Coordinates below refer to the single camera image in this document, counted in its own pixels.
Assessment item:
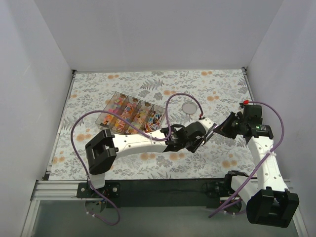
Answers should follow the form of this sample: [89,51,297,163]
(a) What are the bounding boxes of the clear compartment candy box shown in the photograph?
[95,92,165,135]

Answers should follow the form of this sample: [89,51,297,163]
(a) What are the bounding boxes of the metal candy scoop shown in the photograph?
[198,123,218,147]

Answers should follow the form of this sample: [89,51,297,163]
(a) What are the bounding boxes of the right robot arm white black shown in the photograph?
[210,100,299,228]

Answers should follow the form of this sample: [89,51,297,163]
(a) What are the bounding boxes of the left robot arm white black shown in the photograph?
[85,121,207,198]

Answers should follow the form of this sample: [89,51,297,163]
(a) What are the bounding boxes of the round metal jar lid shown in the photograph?
[182,101,198,115]

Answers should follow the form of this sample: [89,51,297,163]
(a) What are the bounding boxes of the floral table mat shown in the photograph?
[49,70,255,181]

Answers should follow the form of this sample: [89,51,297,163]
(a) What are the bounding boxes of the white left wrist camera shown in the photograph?
[198,118,215,133]

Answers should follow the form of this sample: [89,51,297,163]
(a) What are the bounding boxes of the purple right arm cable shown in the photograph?
[208,100,287,218]

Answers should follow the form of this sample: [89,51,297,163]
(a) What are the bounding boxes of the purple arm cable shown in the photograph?
[71,92,204,226]
[208,100,287,218]

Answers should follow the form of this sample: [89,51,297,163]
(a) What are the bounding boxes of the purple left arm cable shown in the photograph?
[71,92,204,226]

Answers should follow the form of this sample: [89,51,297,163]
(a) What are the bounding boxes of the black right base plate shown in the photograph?
[203,181,242,215]

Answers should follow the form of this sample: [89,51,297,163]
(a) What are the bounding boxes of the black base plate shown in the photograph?
[203,181,242,215]
[76,182,120,199]

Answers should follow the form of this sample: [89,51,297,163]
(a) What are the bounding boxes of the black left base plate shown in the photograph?
[76,182,120,199]

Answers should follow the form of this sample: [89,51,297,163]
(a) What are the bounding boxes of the aluminium frame rail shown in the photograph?
[21,179,309,237]

